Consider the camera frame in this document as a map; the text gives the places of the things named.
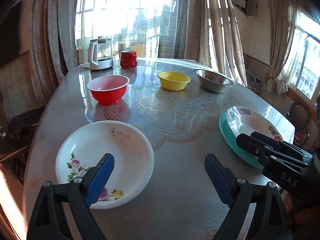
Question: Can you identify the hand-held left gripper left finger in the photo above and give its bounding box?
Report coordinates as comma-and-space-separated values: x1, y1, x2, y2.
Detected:
26, 152, 115, 240

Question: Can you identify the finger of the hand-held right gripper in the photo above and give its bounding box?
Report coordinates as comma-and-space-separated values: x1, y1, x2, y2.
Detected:
251, 131, 314, 165
236, 133, 308, 172

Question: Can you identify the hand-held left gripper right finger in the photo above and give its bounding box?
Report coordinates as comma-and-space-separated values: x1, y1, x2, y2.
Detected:
204, 153, 293, 240

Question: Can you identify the large white floral plate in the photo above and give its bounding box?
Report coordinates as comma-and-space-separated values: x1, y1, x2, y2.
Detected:
226, 106, 284, 153

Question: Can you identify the teal plate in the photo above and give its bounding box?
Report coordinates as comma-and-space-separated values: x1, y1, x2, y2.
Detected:
219, 111, 264, 169

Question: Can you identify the small white rose plate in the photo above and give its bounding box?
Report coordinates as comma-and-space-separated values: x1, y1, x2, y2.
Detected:
55, 120, 155, 210

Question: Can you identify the stainless steel bowl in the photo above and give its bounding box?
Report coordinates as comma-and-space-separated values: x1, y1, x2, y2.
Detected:
193, 69, 235, 94

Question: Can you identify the red plastic bowl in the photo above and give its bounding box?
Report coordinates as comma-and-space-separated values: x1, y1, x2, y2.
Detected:
87, 75, 130, 105

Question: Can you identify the yellow plastic bowl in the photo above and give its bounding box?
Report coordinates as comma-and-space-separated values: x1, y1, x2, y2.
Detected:
157, 71, 191, 91

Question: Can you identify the person's right forearm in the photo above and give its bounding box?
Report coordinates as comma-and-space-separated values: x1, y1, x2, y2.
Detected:
287, 201, 320, 240

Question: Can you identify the wooden chair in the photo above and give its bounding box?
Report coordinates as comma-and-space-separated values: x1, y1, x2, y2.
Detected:
286, 101, 313, 145

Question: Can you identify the patterned cloth bag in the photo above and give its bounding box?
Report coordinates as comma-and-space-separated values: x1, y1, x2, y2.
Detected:
246, 70, 262, 93

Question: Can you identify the lace patterned tablecloth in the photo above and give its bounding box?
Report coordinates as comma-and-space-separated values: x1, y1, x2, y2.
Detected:
24, 57, 295, 240

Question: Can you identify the small side window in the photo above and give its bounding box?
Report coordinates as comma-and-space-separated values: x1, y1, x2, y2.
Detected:
287, 12, 320, 100

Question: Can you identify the black box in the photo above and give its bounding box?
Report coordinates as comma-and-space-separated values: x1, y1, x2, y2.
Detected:
9, 106, 46, 140

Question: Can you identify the tied beige curtain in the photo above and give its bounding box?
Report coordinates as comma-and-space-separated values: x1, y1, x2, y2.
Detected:
264, 0, 302, 95

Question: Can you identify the red mug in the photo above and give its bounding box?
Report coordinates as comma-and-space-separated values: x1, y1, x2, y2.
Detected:
120, 50, 138, 68

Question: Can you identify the beige curtain with sunlit folds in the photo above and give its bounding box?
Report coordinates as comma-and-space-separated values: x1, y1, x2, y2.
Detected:
184, 0, 248, 87

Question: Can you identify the white glass electric kettle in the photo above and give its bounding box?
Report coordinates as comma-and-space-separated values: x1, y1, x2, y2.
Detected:
87, 38, 114, 71

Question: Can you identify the beige curtain beside television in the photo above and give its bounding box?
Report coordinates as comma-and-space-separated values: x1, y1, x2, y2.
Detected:
29, 0, 81, 105

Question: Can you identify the black television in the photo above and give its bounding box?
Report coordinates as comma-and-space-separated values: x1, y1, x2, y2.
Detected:
0, 1, 30, 67

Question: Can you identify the large barred window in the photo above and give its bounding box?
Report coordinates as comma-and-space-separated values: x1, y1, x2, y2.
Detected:
75, 0, 190, 60

